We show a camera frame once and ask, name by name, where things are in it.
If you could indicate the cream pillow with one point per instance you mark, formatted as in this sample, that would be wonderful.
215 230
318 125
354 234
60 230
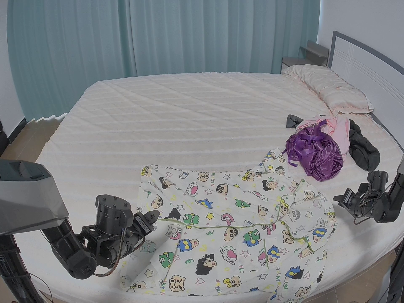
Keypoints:
334 90

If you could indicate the black garment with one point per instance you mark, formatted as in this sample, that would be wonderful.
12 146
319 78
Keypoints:
363 150

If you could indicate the white printed pyjama top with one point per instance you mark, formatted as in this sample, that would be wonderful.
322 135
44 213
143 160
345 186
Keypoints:
227 232

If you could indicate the dark grey garment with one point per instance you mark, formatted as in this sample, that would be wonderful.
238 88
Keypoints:
293 120

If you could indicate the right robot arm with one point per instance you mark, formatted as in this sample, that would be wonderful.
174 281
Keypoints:
382 200

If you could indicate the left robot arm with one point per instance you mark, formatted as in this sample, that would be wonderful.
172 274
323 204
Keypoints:
72 248

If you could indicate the grey bedside table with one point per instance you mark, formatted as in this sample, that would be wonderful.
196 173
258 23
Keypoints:
312 54

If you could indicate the pink garment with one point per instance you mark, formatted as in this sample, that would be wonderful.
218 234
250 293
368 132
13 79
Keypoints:
339 131

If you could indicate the bed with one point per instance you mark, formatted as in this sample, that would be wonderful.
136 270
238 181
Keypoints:
176 121

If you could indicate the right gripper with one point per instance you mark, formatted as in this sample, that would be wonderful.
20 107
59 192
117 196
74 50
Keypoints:
347 199

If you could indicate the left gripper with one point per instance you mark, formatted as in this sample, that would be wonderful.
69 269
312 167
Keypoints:
143 226

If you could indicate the purple satin garment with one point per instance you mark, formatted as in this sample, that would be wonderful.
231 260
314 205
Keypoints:
318 156

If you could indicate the blue-green curtain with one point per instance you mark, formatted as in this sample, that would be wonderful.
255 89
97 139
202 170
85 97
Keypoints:
69 43
221 24

